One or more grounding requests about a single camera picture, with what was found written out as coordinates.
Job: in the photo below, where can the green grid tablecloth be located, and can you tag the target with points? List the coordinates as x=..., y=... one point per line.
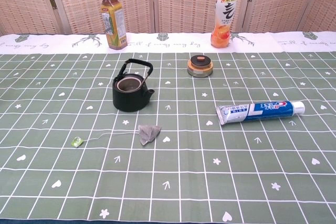
x=183, y=161

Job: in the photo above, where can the dark round lid with handle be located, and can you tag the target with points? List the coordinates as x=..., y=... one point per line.
x=199, y=62

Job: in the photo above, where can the black cast iron teapot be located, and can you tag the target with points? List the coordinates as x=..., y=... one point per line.
x=128, y=100

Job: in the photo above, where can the black cap orange drink bottle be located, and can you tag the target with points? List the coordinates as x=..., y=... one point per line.
x=223, y=32

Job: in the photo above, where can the yellow cap tea bottle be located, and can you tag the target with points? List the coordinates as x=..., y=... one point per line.
x=115, y=24

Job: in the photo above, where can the blue white toothpaste tube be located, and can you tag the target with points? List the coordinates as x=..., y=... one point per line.
x=262, y=111

